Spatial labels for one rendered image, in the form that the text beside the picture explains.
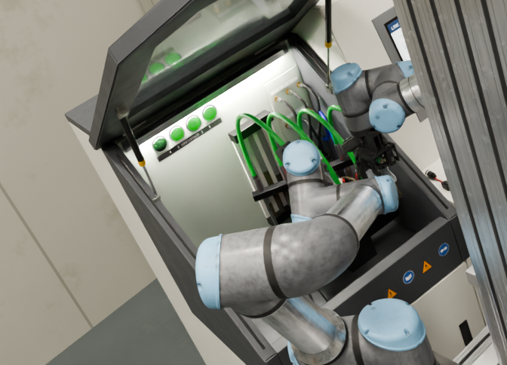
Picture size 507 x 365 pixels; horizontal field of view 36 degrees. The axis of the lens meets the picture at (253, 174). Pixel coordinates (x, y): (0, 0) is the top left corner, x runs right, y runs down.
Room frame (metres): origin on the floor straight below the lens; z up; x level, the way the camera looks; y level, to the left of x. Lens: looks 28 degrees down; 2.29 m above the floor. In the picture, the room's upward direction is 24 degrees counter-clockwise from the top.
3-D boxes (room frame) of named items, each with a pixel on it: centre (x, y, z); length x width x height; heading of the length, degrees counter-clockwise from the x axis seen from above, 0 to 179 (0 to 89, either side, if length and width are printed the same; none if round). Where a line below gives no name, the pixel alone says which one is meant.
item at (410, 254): (1.67, -0.15, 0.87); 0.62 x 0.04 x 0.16; 110
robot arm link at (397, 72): (1.58, -0.37, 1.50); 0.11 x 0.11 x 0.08; 65
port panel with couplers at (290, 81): (2.22, -0.21, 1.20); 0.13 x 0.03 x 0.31; 110
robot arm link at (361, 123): (1.64, -0.29, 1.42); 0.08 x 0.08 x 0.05
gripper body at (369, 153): (1.64, -0.29, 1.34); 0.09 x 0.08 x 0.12; 20
